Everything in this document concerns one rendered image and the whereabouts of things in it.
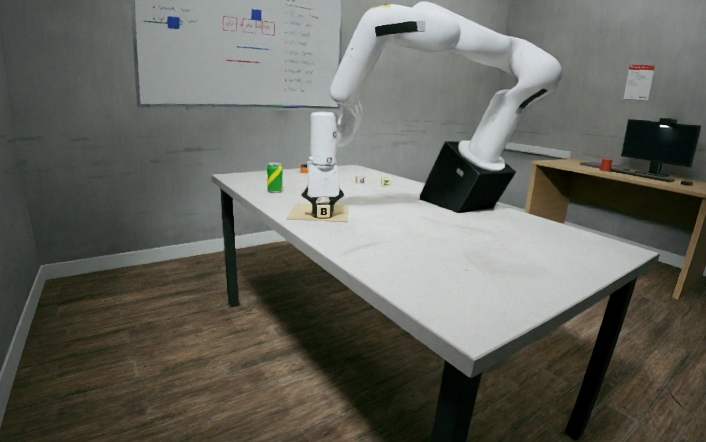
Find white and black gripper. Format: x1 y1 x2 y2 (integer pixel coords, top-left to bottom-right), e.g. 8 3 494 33
301 163 344 217

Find green drink can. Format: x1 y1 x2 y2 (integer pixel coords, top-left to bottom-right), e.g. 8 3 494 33
267 163 283 193

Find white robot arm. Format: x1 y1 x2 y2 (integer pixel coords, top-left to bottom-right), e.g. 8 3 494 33
307 2 562 171

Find tan square mat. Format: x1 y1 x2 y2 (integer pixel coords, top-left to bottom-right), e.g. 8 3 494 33
286 203 349 222

